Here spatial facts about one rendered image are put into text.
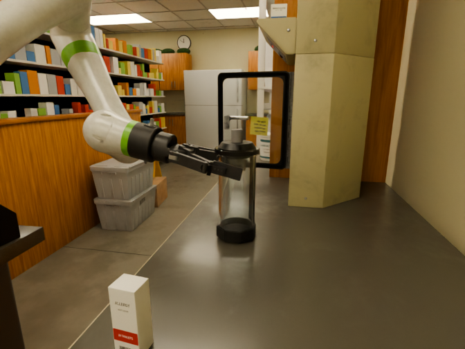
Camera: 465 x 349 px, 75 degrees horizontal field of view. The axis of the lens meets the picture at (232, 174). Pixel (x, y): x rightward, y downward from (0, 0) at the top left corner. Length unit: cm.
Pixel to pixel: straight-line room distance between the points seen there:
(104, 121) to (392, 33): 108
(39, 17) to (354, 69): 87
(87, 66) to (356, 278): 91
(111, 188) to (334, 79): 252
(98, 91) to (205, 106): 513
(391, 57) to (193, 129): 512
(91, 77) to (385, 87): 107
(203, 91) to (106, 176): 345
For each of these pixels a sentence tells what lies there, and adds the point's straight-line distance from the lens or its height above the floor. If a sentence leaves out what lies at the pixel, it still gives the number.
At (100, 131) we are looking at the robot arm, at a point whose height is 121.
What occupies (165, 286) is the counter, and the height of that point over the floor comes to 94.
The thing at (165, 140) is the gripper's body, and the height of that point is 119.
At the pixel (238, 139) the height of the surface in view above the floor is 119.
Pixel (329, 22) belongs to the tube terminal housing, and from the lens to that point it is 99.
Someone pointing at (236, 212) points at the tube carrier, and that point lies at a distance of 72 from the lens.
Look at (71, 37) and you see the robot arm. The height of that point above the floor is 147.
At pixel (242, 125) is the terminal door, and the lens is 132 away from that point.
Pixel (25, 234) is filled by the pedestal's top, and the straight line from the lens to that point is 97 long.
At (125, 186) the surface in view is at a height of 47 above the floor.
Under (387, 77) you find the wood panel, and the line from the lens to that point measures 138.
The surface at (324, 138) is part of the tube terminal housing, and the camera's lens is 97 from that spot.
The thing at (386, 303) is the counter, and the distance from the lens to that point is 63.
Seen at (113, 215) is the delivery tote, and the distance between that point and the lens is 322.
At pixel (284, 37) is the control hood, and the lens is 98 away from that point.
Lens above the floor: 129
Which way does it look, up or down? 14 degrees down
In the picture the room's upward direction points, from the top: straight up
